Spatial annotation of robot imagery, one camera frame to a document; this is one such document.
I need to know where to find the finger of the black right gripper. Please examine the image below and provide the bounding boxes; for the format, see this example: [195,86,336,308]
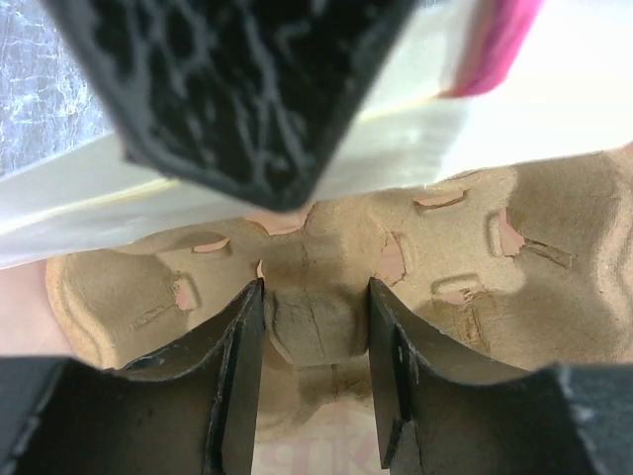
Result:
[45,0,417,212]

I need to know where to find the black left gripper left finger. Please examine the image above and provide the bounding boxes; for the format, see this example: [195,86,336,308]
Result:
[121,279,264,474]

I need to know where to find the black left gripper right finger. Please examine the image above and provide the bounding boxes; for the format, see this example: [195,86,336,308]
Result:
[369,278,539,470]

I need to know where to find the brown pulp cup carrier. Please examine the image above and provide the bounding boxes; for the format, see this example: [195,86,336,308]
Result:
[45,147,632,440]

